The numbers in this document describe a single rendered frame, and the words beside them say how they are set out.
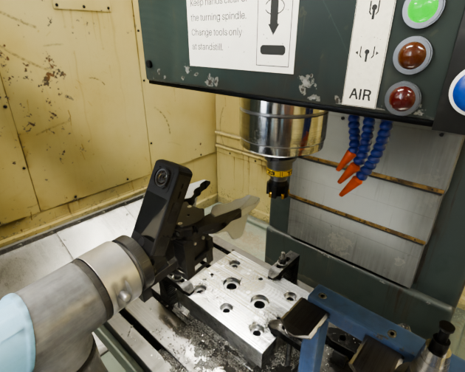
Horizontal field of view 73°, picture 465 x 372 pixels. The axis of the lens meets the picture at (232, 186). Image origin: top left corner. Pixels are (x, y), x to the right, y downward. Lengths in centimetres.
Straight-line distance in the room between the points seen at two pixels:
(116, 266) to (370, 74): 30
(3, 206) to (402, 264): 140
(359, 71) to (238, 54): 14
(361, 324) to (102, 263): 37
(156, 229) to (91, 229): 118
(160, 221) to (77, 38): 115
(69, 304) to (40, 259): 114
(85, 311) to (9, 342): 6
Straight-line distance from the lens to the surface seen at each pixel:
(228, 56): 39
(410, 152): 97
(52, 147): 144
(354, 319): 54
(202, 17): 42
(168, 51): 47
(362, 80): 31
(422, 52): 29
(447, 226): 108
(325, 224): 117
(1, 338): 34
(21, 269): 148
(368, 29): 30
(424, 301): 120
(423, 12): 29
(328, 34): 32
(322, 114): 56
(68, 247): 150
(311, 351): 64
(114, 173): 158
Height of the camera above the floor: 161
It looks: 25 degrees down
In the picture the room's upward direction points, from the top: straight up
